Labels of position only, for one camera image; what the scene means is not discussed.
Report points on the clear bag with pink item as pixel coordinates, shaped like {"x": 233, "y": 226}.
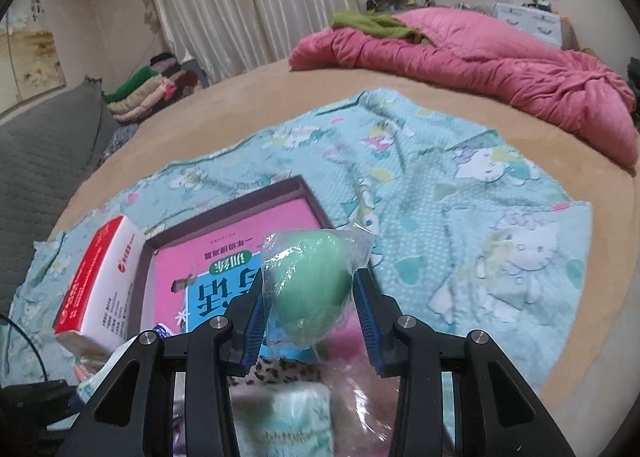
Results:
{"x": 365, "y": 407}

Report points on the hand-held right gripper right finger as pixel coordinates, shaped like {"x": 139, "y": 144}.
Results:
{"x": 367, "y": 324}

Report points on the white dresser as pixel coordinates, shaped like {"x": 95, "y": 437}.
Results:
{"x": 530, "y": 19}

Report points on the red tissue pack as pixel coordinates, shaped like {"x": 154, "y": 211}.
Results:
{"x": 100, "y": 277}

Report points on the wall painting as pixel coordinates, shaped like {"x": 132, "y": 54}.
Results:
{"x": 30, "y": 57}

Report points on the black box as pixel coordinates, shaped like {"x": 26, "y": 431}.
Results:
{"x": 30, "y": 407}

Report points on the grey quilted sofa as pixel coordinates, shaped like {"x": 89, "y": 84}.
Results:
{"x": 40, "y": 177}

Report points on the pink quilt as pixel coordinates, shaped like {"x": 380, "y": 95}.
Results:
{"x": 500, "y": 62}

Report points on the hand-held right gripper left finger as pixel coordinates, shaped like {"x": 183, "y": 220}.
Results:
{"x": 255, "y": 322}

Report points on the green egg sponge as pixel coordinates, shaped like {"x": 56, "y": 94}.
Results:
{"x": 310, "y": 287}

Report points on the bed with tan sheet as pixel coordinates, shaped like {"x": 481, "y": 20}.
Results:
{"x": 600, "y": 287}

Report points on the white cotton pad packet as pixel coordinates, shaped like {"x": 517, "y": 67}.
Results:
{"x": 295, "y": 417}

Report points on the floral cloth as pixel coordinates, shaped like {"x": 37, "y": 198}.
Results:
{"x": 117, "y": 142}

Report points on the leopard print scrunchie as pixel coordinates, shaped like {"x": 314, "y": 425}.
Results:
{"x": 285, "y": 371}

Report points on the green garment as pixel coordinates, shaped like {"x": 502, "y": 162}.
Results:
{"x": 370, "y": 22}

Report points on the teal cartoon printed blanket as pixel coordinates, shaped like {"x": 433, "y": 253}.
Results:
{"x": 450, "y": 197}

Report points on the stack of folded clothes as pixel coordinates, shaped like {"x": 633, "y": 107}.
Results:
{"x": 140, "y": 97}

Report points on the pink and blue book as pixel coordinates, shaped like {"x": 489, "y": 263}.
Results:
{"x": 240, "y": 232}

